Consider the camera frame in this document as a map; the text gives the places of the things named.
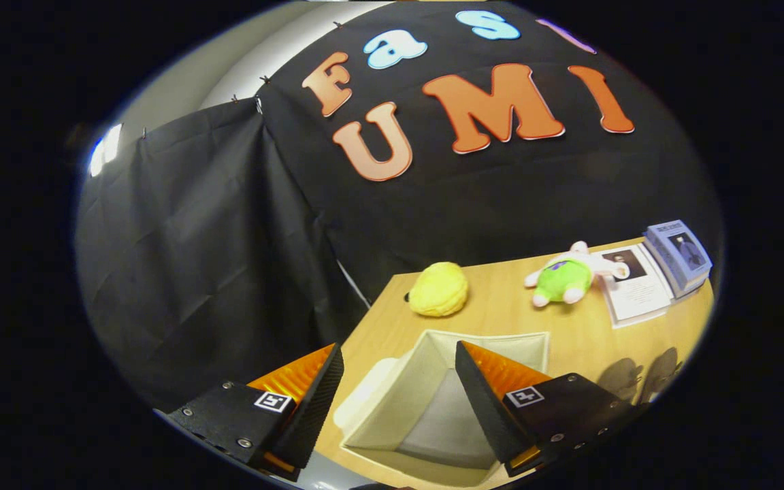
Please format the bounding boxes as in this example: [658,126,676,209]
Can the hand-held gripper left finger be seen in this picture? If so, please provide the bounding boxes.
[166,344,345,484]

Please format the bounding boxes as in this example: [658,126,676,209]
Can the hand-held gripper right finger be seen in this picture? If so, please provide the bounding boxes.
[455,342,638,480]

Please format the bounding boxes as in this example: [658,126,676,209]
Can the beige fabric storage box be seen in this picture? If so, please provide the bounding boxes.
[333,329,551,488]

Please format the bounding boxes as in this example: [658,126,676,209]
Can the brown slipper shoe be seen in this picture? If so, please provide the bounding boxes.
[598,358,644,404]
[640,347,681,404]

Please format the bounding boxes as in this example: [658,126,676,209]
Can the yellow plush toy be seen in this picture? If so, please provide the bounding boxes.
[408,262,469,318]

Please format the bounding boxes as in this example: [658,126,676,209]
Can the green and white plush toy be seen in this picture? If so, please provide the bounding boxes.
[525,241,631,308]

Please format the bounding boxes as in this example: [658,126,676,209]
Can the white portrait book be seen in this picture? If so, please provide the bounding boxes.
[593,244,676,330]

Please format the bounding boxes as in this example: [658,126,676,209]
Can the grey book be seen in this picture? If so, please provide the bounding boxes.
[657,272,711,303]

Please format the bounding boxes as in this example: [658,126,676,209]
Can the blue cover book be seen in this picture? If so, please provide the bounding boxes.
[642,219,713,295]

